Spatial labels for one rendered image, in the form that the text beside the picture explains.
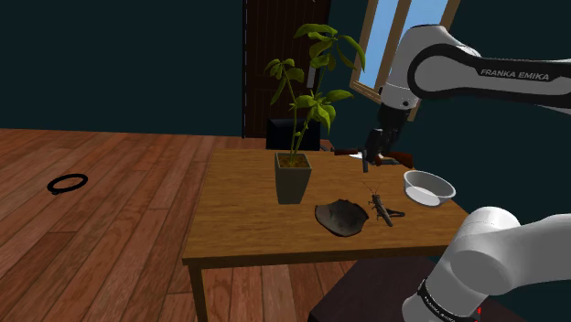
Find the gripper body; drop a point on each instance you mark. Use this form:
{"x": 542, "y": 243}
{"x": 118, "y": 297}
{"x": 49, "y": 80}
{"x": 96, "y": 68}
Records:
{"x": 391, "y": 121}

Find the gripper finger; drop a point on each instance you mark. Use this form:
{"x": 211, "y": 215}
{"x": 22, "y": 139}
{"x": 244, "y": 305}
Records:
{"x": 380, "y": 158}
{"x": 366, "y": 160}

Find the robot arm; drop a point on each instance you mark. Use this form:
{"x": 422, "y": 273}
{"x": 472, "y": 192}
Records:
{"x": 486, "y": 263}

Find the dark grasshopper figure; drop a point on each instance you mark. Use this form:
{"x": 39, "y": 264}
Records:
{"x": 382, "y": 209}

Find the white bowl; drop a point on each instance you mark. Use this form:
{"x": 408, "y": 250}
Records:
{"x": 428, "y": 189}

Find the dark rough bowl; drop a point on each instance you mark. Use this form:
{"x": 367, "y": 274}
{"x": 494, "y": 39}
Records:
{"x": 341, "y": 218}

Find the green plant in grey pot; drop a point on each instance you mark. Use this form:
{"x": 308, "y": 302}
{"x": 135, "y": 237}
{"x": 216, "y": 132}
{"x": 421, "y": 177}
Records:
{"x": 292, "y": 180}

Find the wooden framed window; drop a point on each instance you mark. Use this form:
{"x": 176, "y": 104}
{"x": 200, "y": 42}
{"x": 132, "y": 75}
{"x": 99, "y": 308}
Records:
{"x": 379, "y": 44}

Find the black chair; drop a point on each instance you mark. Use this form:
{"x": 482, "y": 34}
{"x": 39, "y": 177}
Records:
{"x": 281, "y": 134}

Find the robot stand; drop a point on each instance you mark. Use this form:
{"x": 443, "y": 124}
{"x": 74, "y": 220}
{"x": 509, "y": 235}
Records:
{"x": 374, "y": 290}

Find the dark brown door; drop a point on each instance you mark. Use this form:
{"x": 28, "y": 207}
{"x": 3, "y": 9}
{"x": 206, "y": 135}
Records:
{"x": 272, "y": 67}

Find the wooden table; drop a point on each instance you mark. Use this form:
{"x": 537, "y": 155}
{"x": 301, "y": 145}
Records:
{"x": 241, "y": 214}

